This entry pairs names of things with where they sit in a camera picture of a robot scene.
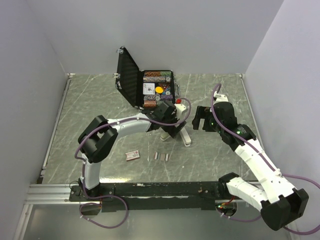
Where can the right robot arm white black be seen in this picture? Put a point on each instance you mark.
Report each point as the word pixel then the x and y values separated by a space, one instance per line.
pixel 278 201

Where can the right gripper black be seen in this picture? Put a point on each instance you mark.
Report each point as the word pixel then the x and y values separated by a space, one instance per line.
pixel 203 112

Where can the white card deck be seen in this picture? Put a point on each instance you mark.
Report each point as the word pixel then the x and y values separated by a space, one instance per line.
pixel 148 88

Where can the black poker chip case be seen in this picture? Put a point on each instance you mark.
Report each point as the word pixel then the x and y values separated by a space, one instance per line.
pixel 129 79

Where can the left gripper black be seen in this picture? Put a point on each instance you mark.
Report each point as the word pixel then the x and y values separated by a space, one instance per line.
pixel 173 131

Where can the red white staple box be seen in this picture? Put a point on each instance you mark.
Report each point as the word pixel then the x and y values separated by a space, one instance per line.
pixel 133 155

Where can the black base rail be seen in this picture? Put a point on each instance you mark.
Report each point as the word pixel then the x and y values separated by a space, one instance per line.
pixel 204 195

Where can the yellow dealer button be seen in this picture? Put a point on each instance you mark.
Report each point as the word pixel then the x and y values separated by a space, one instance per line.
pixel 159 90

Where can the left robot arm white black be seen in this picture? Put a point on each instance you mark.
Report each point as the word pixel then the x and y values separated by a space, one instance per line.
pixel 97 140

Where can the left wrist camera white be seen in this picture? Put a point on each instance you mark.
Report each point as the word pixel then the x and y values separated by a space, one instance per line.
pixel 181 110

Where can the aluminium frame rail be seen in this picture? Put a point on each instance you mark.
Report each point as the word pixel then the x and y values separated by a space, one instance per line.
pixel 48 194

